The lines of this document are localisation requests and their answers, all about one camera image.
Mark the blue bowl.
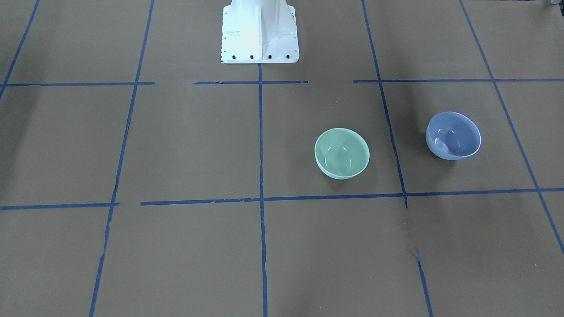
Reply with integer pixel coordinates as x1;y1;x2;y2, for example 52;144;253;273
425;111;482;161

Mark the green bowl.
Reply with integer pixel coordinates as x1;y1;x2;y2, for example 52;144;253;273
314;128;370;180

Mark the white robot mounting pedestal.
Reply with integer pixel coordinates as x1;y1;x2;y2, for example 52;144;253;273
220;0;300;64

